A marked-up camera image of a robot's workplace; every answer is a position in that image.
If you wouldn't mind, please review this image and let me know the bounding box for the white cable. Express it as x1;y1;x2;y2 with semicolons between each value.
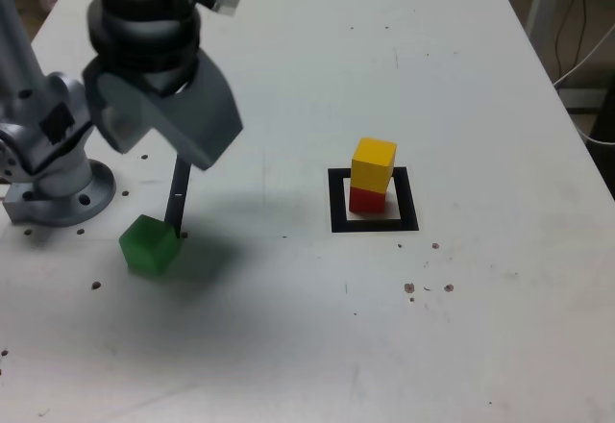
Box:
574;111;615;146
552;23;615;88

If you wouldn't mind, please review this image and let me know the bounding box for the green cube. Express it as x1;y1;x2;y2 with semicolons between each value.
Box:
118;214;182;281

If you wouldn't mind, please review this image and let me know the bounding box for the black tape square outline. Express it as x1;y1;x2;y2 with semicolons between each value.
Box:
327;166;420;233

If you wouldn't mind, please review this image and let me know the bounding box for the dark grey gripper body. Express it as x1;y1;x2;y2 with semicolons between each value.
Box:
98;60;199;100

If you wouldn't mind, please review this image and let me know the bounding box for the grey box on floor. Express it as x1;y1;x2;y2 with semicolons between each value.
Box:
556;87;607;114

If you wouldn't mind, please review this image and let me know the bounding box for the black tape strip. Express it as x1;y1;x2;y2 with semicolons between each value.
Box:
164;152;192;239

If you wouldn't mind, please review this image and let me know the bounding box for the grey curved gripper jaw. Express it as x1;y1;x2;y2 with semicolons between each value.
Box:
98;52;245;171
81;60;155;155

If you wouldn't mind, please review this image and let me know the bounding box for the yellow cube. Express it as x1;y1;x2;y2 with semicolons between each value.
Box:
351;137;398;194

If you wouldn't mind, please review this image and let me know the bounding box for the red cube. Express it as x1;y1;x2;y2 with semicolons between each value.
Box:
349;186;387;214

